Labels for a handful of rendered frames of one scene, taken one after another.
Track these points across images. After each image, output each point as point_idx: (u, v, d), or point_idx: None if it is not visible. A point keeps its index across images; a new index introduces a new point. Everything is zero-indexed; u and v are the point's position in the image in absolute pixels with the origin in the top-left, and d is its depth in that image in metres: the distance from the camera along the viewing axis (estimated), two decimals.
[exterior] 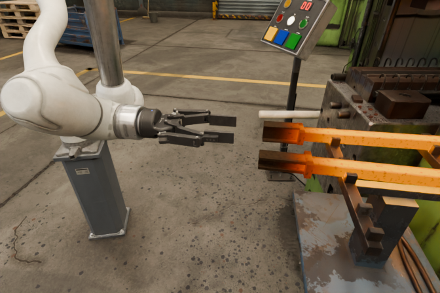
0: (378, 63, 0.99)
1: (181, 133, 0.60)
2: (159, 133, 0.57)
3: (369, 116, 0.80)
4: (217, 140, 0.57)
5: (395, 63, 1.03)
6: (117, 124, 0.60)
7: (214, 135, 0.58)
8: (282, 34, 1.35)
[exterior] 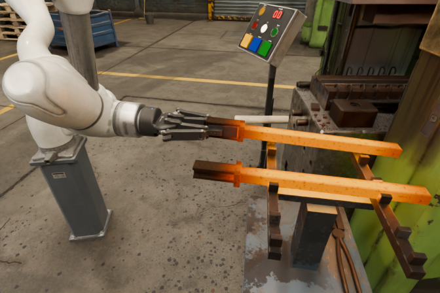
0: (339, 71, 1.03)
1: None
2: (164, 131, 0.57)
3: (321, 124, 0.84)
4: (220, 133, 0.60)
5: (357, 71, 1.07)
6: (117, 121, 0.60)
7: (219, 129, 0.60)
8: (256, 42, 1.39)
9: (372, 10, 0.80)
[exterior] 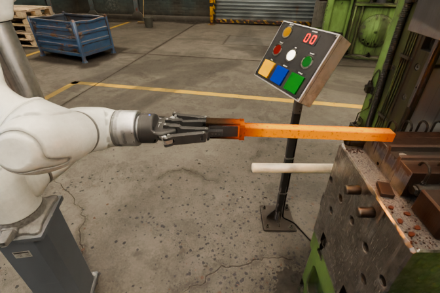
0: (410, 129, 0.73)
1: None
2: (164, 137, 0.56)
3: (408, 233, 0.53)
4: (222, 134, 0.60)
5: (432, 126, 0.76)
6: (114, 131, 0.58)
7: (219, 129, 0.60)
8: (280, 72, 1.08)
9: None
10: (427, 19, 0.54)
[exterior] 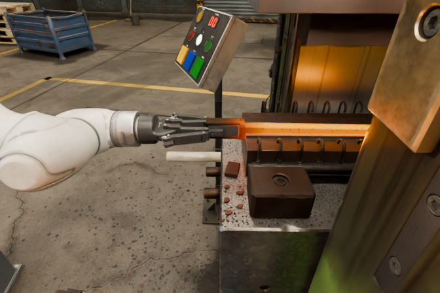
0: (279, 109, 0.70)
1: (184, 133, 0.60)
2: (165, 137, 0.56)
3: (226, 211, 0.50)
4: (222, 133, 0.60)
5: (308, 107, 0.73)
6: (114, 132, 0.58)
7: (219, 129, 0.60)
8: (190, 57, 1.05)
9: (306, 23, 0.47)
10: None
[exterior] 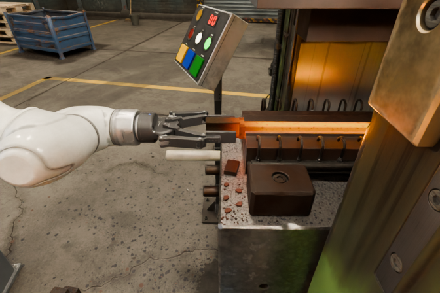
0: (279, 107, 0.70)
1: (181, 136, 0.59)
2: (160, 137, 0.56)
3: (225, 209, 0.50)
4: (219, 140, 0.57)
5: (307, 105, 0.73)
6: (114, 131, 0.57)
7: (216, 135, 0.57)
8: (189, 55, 1.05)
9: (306, 19, 0.46)
10: None
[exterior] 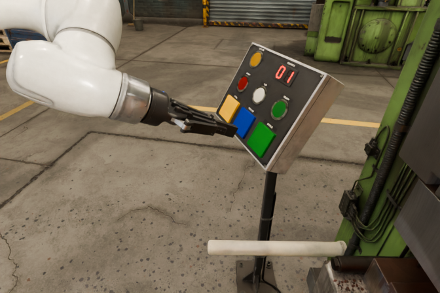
0: None
1: None
2: (188, 121, 0.49)
3: None
4: (225, 131, 0.60)
5: None
6: (126, 97, 0.44)
7: (222, 126, 0.60)
8: (244, 118, 0.75)
9: None
10: (425, 242, 0.32)
